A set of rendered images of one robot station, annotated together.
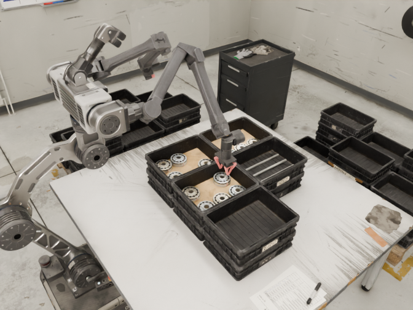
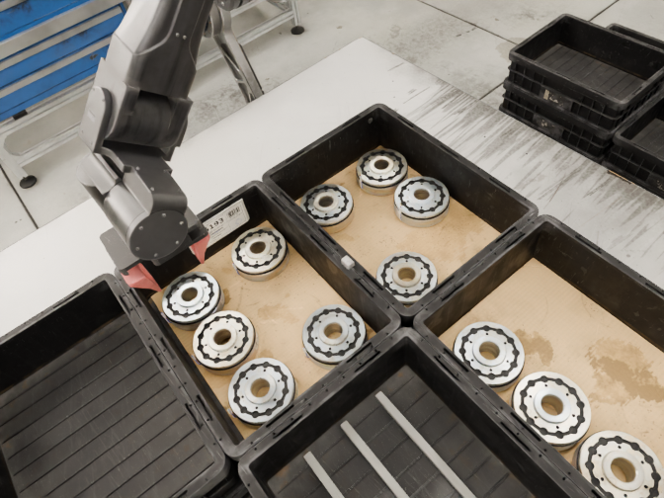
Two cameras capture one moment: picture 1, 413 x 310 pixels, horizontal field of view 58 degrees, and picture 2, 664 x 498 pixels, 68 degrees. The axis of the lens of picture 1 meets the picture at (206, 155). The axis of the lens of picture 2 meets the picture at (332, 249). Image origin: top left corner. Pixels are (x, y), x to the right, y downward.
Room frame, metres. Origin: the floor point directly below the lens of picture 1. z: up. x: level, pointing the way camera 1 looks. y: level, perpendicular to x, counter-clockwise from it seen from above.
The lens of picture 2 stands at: (1.75, -0.45, 1.58)
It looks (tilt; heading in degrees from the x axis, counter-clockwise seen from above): 54 degrees down; 98
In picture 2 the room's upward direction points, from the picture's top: 11 degrees counter-clockwise
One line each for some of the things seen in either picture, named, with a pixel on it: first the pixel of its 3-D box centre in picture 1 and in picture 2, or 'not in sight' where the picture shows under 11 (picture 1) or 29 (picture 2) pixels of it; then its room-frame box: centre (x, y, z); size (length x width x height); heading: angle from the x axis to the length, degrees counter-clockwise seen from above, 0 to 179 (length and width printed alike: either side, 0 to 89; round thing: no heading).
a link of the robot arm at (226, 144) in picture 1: (227, 143); (119, 184); (1.50, -0.10, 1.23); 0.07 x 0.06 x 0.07; 129
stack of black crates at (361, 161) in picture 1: (354, 175); not in sight; (2.32, -1.20, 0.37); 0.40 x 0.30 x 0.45; 39
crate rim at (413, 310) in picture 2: (185, 157); (390, 196); (1.78, 0.13, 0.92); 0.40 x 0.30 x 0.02; 127
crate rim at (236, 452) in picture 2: (215, 184); (248, 296); (1.55, -0.05, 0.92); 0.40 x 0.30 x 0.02; 127
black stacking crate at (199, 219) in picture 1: (214, 190); (256, 311); (1.55, -0.05, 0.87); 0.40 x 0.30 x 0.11; 127
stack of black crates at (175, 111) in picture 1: (175, 125); not in sight; (2.97, 0.30, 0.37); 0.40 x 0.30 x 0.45; 129
